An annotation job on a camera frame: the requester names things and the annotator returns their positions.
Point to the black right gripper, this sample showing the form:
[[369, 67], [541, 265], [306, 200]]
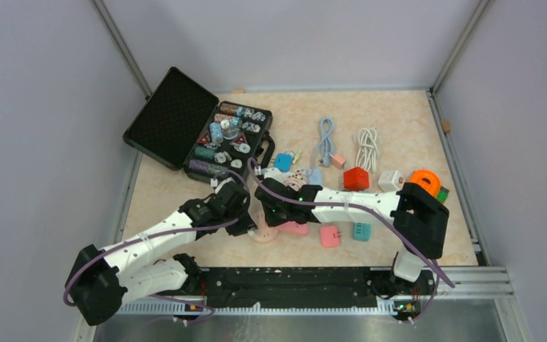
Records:
[[272, 221]]

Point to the orange ring toy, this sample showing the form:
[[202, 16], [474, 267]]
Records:
[[427, 180]]

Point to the pink round plug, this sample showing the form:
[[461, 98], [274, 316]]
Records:
[[295, 180]]

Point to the pink usb charger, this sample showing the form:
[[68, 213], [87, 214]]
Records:
[[338, 161]]

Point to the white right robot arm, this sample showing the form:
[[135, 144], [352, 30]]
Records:
[[412, 214]]

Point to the blue small block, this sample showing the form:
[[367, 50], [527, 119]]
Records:
[[283, 162]]

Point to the pink triangular power strip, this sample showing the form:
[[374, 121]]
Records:
[[293, 228]]

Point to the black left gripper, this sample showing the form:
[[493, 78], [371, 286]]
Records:
[[245, 225]]

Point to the white tiger cube socket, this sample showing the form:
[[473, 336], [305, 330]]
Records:
[[390, 181]]

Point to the red cube socket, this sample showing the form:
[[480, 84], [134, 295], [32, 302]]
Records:
[[356, 179]]

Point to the cream chess pawn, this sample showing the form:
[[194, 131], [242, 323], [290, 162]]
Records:
[[297, 156]]

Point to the pale pink round socket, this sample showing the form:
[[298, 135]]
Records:
[[262, 233]]

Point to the pink square adapter plug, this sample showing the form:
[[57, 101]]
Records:
[[329, 236]]

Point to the teal power strip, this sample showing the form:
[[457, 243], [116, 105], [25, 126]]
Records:
[[362, 232]]

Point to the grey-blue power strip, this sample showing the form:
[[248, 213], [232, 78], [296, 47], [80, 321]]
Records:
[[315, 176]]

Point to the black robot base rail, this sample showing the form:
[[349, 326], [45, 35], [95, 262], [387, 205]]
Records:
[[301, 288]]

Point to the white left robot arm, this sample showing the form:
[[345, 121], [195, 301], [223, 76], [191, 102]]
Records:
[[103, 279]]

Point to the black poker chip case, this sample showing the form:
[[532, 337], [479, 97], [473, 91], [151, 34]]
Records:
[[183, 126]]

